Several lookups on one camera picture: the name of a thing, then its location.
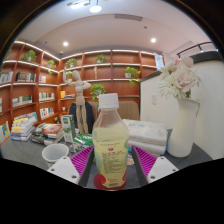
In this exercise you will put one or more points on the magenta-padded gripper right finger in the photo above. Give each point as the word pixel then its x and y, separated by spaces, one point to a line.
pixel 163 168

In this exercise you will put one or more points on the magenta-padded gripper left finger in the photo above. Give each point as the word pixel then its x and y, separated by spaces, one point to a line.
pixel 63 168

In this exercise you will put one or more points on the clear bottle of yellow drink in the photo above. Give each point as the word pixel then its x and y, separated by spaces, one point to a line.
pixel 110 150

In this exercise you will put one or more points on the grey patterned white mug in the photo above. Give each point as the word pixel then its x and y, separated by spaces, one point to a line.
pixel 55 153

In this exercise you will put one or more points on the flat green and white box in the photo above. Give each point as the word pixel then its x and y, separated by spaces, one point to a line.
pixel 83 141

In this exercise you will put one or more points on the small painted ceramic piece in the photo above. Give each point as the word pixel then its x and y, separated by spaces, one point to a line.
pixel 130 160

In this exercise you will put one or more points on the dark magazine stack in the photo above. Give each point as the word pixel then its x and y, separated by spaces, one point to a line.
pixel 48 133

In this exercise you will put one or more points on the white pitcher vase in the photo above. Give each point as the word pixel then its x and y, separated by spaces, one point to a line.
pixel 181 133

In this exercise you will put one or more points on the upright green and white carton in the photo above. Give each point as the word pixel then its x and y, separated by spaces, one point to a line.
pixel 68 128

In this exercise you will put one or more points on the colourful book stack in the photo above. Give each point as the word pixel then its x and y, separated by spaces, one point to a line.
pixel 23 128

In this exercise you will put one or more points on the beige chair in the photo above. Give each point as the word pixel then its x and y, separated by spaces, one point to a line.
pixel 129 110

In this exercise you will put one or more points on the wooden artist mannequin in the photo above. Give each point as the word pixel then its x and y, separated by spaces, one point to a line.
pixel 80 100

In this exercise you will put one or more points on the wooden shelf unit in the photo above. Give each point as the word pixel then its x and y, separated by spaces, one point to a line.
pixel 103 73

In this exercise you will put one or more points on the recessed ceiling light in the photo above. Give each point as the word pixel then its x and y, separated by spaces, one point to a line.
pixel 153 40
pixel 65 43

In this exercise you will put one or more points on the ceiling air vent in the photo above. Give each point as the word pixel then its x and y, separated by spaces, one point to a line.
pixel 128 17

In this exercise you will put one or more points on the ceiling lamp with round bulbs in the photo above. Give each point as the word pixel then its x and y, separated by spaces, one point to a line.
pixel 95 8

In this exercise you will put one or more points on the white wall socket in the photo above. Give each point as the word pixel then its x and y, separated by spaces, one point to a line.
pixel 154 99

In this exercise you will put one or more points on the black ceiling track rail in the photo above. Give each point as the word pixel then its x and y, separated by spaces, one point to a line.
pixel 193 47

